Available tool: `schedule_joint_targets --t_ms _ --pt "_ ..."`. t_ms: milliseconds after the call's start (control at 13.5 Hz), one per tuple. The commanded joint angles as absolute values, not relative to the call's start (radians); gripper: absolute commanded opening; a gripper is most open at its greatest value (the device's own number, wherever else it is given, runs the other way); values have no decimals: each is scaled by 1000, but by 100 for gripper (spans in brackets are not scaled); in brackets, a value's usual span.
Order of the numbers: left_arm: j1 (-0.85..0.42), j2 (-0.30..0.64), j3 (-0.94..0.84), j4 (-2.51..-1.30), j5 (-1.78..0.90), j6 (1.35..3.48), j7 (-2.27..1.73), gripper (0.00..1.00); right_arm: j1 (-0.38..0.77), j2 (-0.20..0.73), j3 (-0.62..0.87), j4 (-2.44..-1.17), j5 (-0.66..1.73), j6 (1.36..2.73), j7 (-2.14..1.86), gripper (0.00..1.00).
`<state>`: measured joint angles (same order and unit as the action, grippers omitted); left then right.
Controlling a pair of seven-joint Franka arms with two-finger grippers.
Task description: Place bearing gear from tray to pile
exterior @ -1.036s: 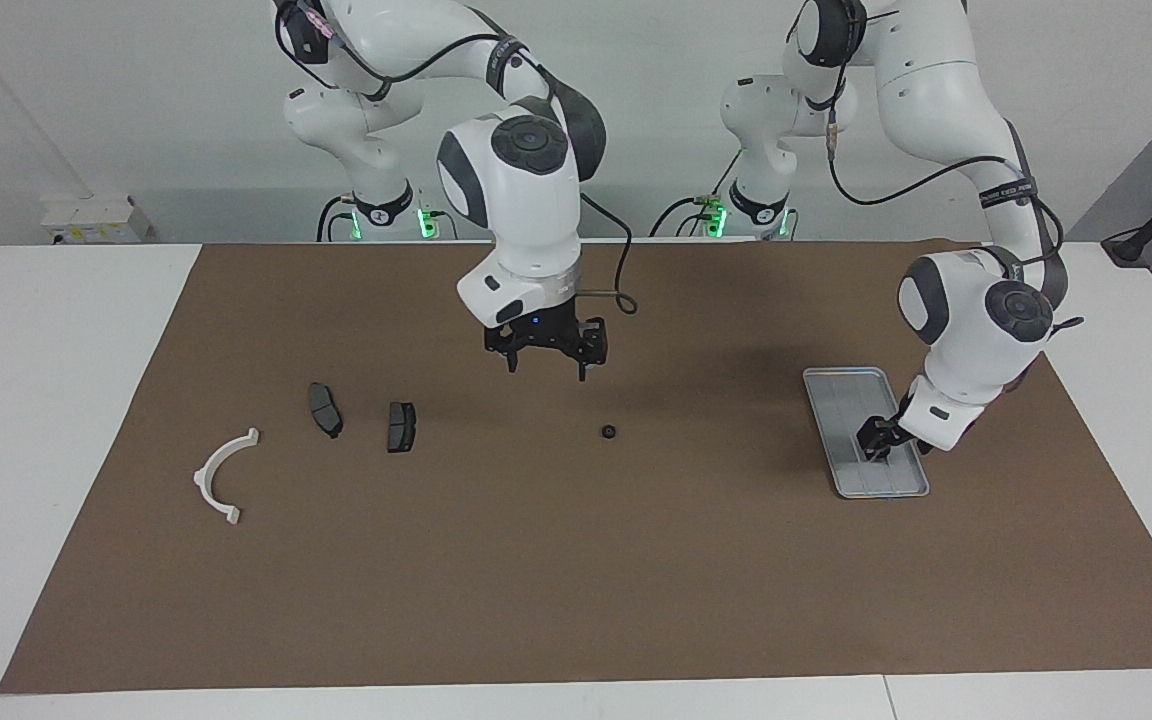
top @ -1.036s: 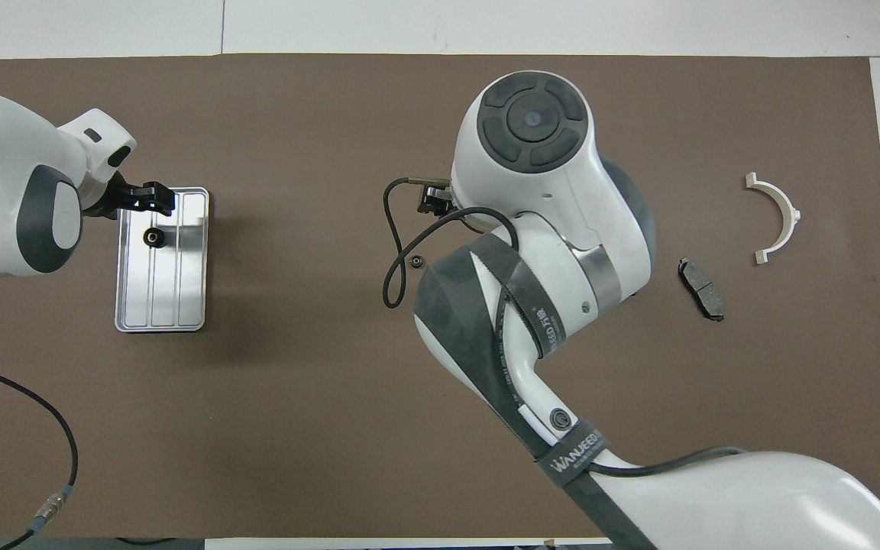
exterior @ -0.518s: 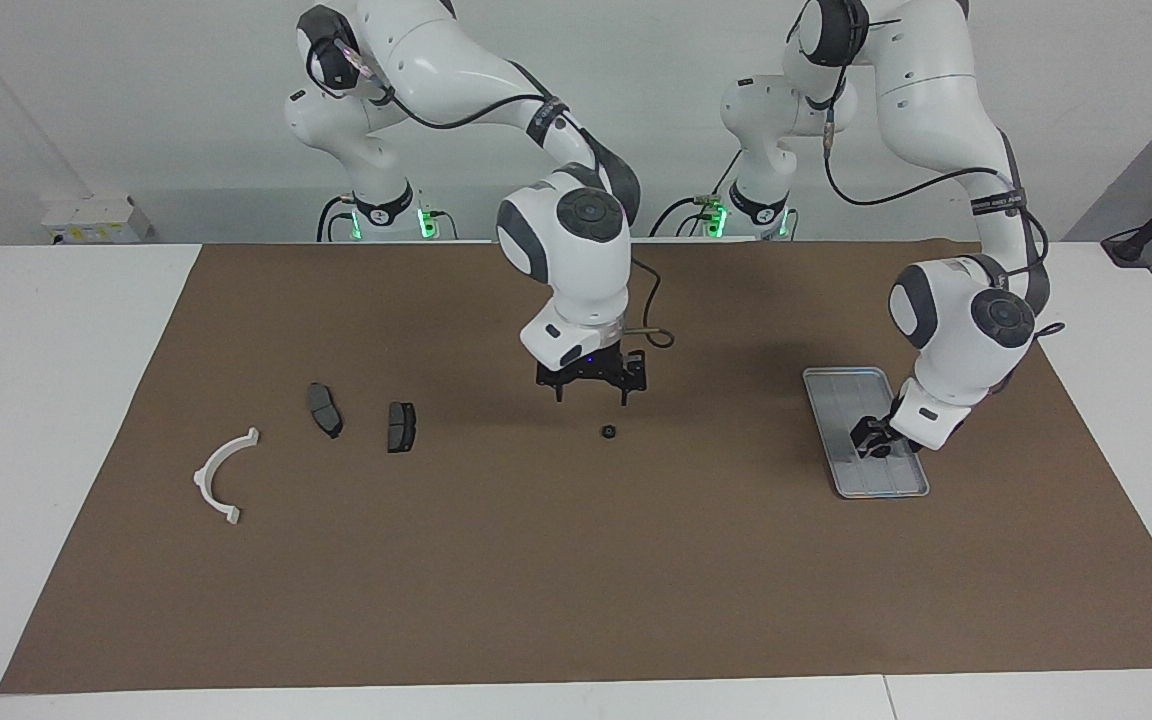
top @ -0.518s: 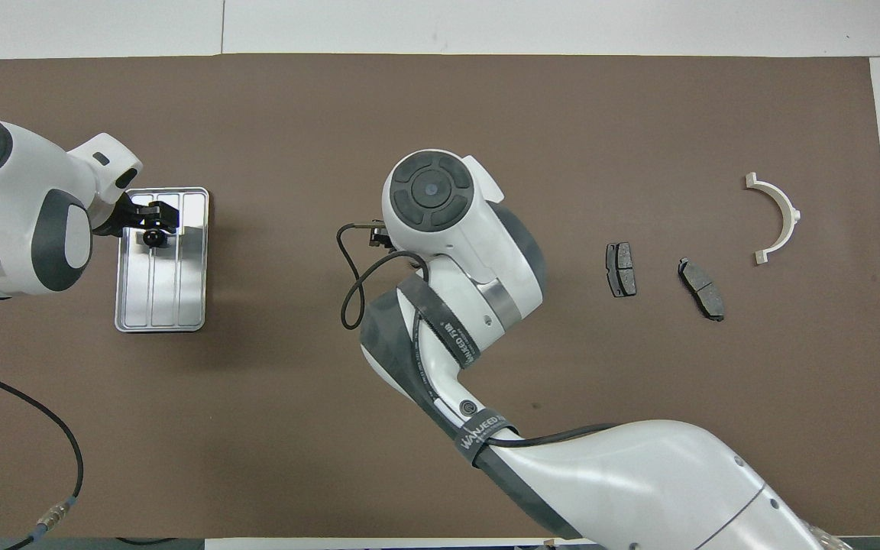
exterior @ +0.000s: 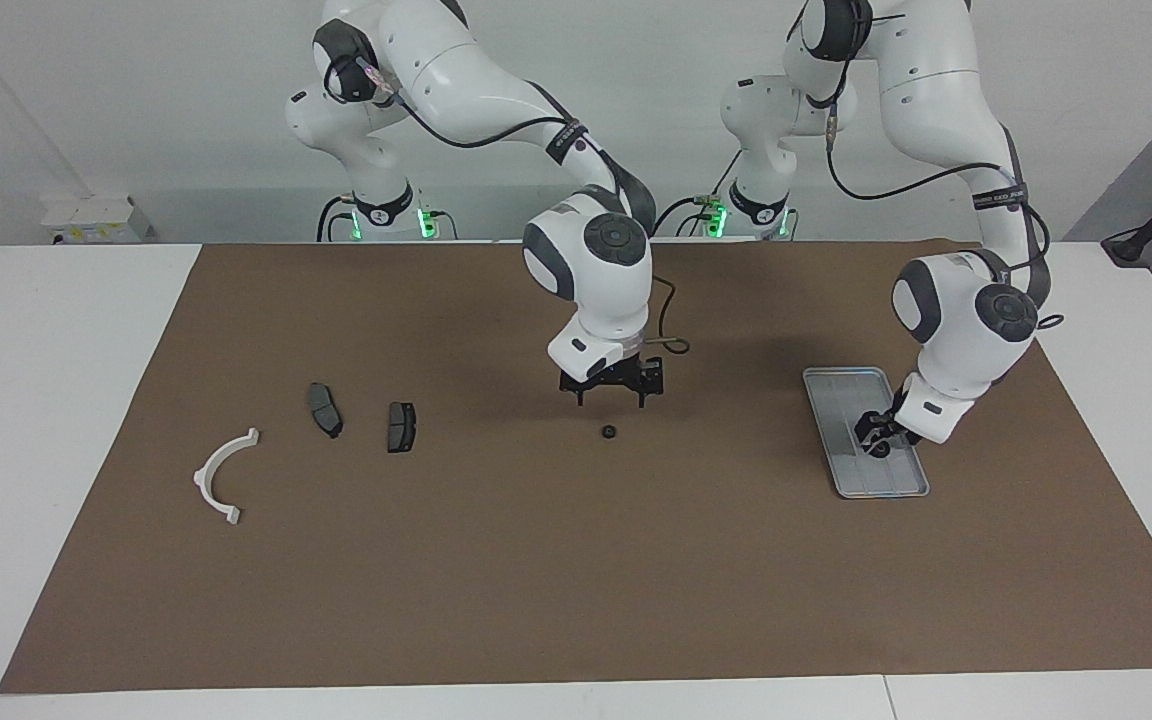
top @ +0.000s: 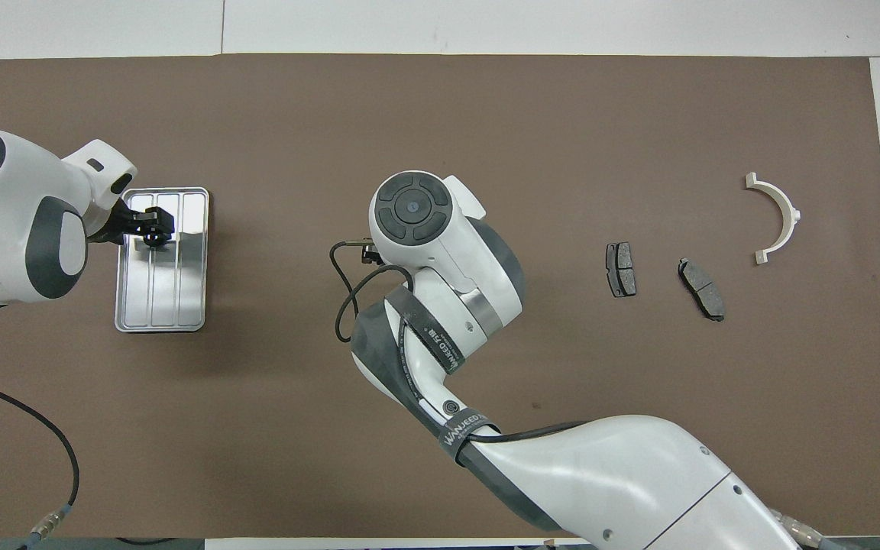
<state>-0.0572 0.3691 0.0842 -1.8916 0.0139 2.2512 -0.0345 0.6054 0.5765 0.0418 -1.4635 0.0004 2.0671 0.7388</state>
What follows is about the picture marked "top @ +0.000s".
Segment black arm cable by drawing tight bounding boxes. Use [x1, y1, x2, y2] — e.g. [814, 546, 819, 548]
[0, 374, 80, 542]
[331, 241, 823, 550]

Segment brown table mat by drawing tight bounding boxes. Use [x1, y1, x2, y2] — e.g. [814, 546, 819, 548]
[0, 53, 880, 539]

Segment white curved plastic bracket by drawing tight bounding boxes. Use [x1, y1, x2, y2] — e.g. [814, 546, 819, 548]
[745, 173, 801, 265]

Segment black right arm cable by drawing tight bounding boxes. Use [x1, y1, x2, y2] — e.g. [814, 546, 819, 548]
[331, 241, 823, 550]

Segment rectangular dark brake pad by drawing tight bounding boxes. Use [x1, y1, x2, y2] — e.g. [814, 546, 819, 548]
[606, 242, 637, 298]

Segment curved dark brake pad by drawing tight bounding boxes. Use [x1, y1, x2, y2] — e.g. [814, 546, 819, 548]
[678, 258, 726, 322]

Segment silver metal tray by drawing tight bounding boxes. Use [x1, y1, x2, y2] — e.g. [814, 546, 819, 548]
[114, 187, 210, 333]

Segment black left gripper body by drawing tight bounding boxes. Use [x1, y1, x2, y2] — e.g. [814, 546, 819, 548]
[90, 205, 152, 245]

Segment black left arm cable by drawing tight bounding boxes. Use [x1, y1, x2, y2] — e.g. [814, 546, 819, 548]
[0, 374, 80, 542]

